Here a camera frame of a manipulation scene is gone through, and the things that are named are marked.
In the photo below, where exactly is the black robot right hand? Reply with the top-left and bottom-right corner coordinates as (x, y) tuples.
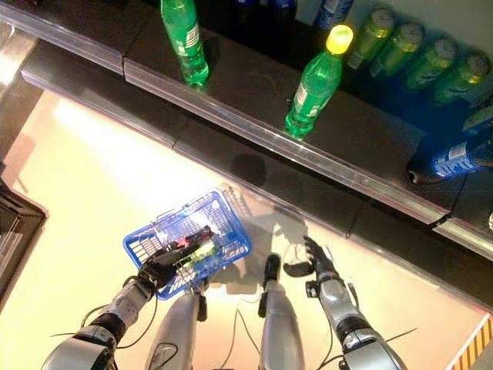
(283, 235), (335, 278)

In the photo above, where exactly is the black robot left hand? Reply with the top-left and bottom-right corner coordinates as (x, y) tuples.
(136, 245), (202, 290)

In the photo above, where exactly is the blue plastic shopping basket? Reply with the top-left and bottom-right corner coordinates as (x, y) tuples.
(122, 184), (253, 301)

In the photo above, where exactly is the cola bottle red cap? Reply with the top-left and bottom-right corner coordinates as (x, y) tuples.
(175, 225), (216, 248)

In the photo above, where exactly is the yellow green drink bottle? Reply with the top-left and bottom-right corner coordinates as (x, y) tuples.
(404, 36), (458, 92)
(346, 3), (397, 70)
(369, 21), (424, 78)
(433, 52), (493, 107)

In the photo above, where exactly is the black robot right foot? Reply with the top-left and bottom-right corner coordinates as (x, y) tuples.
(263, 254), (282, 288)

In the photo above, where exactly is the black side shelf board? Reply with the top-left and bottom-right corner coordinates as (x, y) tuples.
(0, 184), (49, 298)

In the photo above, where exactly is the yellow red hazard tape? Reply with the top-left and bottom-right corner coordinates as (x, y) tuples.
(446, 312), (493, 370)

